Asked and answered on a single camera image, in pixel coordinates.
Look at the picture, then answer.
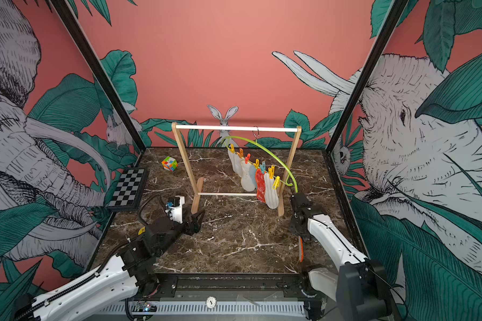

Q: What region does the green clip hanger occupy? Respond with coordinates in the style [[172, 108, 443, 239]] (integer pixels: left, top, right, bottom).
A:
[[224, 127, 299, 193]]

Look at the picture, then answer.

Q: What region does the wooden hanger rack frame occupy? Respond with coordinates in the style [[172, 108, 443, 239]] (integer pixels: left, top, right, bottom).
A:
[[171, 122, 302, 217]]

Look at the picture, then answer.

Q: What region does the red orange-edged insole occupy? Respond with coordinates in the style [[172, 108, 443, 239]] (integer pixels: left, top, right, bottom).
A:
[[255, 169, 266, 203], [298, 236, 305, 263]]

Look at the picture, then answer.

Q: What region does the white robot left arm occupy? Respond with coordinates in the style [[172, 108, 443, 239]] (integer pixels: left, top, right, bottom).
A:
[[10, 207, 205, 320]]

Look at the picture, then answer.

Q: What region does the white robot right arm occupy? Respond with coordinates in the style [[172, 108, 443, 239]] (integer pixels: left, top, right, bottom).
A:
[[289, 193, 394, 320]]

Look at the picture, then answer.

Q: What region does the grey textured insole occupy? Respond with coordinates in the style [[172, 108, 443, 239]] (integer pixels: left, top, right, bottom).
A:
[[264, 173, 279, 209]]

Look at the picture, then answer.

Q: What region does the grey striped insole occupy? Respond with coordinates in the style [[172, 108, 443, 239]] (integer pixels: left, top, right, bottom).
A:
[[240, 160, 257, 192]]

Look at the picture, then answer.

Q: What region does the colourful puzzle cube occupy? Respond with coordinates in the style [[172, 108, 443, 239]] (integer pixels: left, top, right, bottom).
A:
[[161, 156, 178, 172]]

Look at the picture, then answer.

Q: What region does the black white checkerboard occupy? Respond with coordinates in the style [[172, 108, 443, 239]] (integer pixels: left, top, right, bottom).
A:
[[105, 167, 149, 211]]

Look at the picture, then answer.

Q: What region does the white smooth insole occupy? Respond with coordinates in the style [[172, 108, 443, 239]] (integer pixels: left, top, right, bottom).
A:
[[228, 150, 242, 177]]

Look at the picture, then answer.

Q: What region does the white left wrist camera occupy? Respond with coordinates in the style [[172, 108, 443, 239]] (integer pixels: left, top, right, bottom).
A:
[[165, 195, 185, 223]]

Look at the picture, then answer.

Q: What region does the white perforated rail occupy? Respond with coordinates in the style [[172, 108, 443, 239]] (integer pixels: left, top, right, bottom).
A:
[[94, 300, 306, 317]]

